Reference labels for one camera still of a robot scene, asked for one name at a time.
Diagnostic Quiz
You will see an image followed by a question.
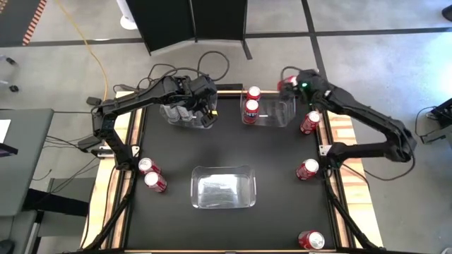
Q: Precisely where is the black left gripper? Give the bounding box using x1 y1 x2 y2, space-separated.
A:
190 75 219 128

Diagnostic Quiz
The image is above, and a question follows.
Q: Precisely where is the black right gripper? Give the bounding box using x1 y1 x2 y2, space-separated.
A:
280 68 328 103

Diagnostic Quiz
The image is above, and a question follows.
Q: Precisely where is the Fanta soda can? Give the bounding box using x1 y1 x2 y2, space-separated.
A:
246 85 262 102
277 75 298 92

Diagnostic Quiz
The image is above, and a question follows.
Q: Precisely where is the clear plastic bin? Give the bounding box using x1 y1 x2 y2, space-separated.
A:
190 164 257 210
158 92 219 131
240 90 297 128

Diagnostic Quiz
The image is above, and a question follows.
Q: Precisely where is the red Coca-Cola can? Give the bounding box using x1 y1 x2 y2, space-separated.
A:
297 230 326 250
143 171 168 193
299 110 321 135
295 158 320 181
138 157 162 176

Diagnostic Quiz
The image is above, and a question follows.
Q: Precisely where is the black folding partition screen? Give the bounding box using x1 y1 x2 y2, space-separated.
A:
126 0 254 60

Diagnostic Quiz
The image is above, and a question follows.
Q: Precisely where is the white round stand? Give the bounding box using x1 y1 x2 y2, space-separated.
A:
116 0 138 31

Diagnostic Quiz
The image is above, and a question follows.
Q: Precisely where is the black power supply box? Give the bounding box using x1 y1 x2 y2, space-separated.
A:
76 135 103 153

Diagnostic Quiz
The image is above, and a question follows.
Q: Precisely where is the black equipment stand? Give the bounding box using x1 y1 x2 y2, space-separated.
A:
415 97 452 145

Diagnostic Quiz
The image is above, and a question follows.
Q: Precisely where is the grey desk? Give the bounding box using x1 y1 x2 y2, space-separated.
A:
0 108 54 217

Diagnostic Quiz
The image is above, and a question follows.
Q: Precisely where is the office chair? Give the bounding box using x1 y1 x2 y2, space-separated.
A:
0 54 19 93

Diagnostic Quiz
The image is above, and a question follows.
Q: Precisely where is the dark laptop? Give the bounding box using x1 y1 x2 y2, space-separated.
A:
0 143 19 158

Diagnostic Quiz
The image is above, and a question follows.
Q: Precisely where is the white paper sheet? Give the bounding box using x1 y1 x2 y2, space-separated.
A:
0 119 12 144

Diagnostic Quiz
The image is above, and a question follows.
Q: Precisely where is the black mat with striped edge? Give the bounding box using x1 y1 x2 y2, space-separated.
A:
0 0 48 47

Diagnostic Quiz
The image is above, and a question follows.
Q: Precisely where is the black looped floor cable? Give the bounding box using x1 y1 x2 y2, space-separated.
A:
112 50 230 93

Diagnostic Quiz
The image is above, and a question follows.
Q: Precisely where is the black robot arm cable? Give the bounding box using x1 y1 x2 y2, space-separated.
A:
340 155 417 182

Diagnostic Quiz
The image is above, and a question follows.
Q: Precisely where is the black metal table frame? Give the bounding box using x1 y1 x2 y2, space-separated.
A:
76 83 389 254

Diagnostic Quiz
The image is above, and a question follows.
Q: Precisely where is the yellow cable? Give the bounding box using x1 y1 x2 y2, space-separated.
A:
55 0 109 111

